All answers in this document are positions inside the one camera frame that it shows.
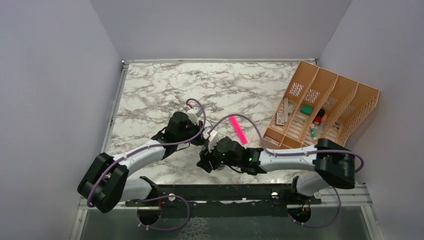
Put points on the grey metal bracket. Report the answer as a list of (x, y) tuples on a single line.
[(284, 111)]

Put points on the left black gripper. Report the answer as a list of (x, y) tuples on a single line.
[(199, 140)]

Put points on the pink plastic bar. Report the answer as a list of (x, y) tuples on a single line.
[(238, 130)]

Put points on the red cap bottle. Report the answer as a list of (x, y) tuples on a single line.
[(318, 118)]

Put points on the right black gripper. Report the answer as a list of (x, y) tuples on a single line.
[(205, 155)]

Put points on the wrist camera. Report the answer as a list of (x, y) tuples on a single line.
[(194, 113), (211, 138)]

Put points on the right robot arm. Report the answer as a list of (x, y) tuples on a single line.
[(328, 164)]

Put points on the green white marker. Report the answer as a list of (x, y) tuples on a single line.
[(313, 132)]

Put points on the green cap item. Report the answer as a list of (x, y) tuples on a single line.
[(306, 109)]

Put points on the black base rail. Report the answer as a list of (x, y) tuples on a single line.
[(221, 200)]

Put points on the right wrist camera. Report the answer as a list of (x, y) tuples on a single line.
[(211, 138)]

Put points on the orange plastic organizer tray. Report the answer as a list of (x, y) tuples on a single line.
[(346, 102)]

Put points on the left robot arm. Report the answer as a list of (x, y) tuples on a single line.
[(106, 182)]

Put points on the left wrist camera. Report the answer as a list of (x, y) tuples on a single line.
[(194, 113)]

